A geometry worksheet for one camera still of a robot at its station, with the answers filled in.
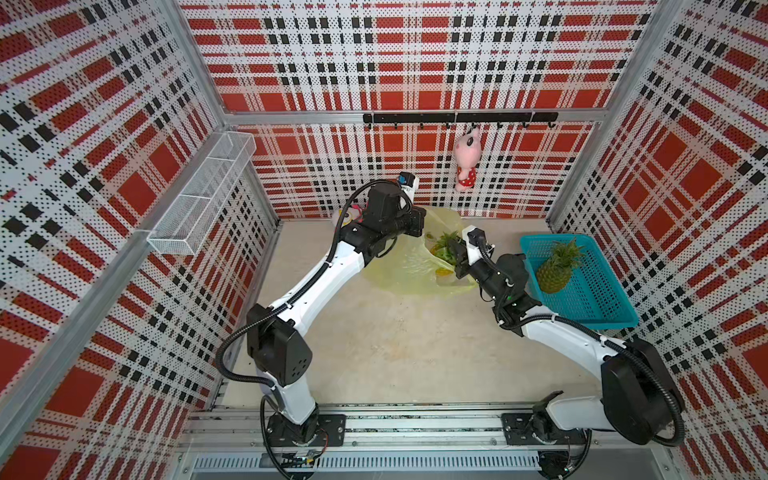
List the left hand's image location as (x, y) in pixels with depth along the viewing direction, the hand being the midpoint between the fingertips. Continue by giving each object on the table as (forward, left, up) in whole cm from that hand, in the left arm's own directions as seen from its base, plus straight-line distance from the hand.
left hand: (428, 211), depth 78 cm
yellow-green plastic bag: (-10, +1, -11) cm, 15 cm away
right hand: (-5, -7, -5) cm, 10 cm away
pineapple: (-8, -4, -8) cm, 12 cm away
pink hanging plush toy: (+25, -14, +1) cm, 28 cm away
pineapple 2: (-5, -40, -22) cm, 46 cm away
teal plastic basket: (-8, -56, -31) cm, 64 cm away
